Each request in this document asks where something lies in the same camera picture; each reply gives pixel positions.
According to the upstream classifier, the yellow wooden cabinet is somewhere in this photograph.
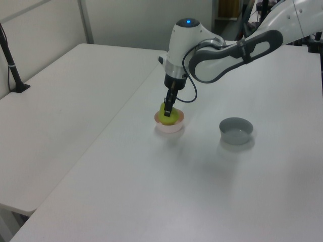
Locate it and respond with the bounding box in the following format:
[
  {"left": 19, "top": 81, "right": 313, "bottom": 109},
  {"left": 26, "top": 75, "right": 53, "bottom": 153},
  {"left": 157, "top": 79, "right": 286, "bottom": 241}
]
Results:
[{"left": 218, "top": 0, "right": 239, "bottom": 18}]

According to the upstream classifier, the black pole stand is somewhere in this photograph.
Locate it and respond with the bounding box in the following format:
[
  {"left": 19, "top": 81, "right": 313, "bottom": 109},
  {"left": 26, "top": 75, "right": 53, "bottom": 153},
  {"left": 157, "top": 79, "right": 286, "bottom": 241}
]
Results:
[{"left": 0, "top": 22, "right": 31, "bottom": 93}]

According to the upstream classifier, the grey bowl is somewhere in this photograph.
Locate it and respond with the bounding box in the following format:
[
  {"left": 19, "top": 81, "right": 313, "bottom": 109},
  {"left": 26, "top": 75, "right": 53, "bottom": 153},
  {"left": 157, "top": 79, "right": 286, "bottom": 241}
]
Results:
[{"left": 219, "top": 117, "right": 254, "bottom": 146}]

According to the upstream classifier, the green pear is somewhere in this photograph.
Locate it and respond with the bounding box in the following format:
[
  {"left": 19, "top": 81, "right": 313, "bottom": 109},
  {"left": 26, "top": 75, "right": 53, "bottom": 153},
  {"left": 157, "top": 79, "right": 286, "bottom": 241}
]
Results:
[{"left": 158, "top": 102, "right": 179, "bottom": 126}]

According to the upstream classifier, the black tripod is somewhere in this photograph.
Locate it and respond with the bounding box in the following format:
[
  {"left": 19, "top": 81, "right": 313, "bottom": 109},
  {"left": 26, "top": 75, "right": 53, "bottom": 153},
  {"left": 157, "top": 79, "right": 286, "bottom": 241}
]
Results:
[{"left": 236, "top": 0, "right": 253, "bottom": 41}]

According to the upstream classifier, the pink bowl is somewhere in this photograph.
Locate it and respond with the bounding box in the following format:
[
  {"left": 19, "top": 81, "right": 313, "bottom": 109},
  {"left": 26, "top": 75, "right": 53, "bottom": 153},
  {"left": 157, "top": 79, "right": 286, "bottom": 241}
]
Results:
[{"left": 154, "top": 108, "right": 185, "bottom": 134}]

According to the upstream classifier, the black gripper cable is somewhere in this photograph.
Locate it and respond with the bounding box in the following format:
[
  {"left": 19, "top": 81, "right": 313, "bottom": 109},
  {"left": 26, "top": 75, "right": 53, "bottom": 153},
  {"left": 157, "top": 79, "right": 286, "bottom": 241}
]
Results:
[{"left": 175, "top": 42, "right": 199, "bottom": 103}]

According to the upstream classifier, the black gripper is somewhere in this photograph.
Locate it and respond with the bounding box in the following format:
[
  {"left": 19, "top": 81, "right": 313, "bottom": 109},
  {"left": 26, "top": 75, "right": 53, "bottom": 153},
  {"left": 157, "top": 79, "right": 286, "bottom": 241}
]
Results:
[{"left": 162, "top": 73, "right": 188, "bottom": 118}]

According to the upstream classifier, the thin black stand cable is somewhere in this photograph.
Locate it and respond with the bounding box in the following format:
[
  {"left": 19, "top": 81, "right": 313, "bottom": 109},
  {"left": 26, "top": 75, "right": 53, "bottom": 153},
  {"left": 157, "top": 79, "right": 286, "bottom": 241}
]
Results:
[{"left": 0, "top": 25, "right": 12, "bottom": 91}]

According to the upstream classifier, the black clamp pole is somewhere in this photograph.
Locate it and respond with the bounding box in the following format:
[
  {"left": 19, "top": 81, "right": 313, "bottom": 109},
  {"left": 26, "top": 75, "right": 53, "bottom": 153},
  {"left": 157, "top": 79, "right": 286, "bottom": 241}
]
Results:
[{"left": 306, "top": 32, "right": 323, "bottom": 53}]

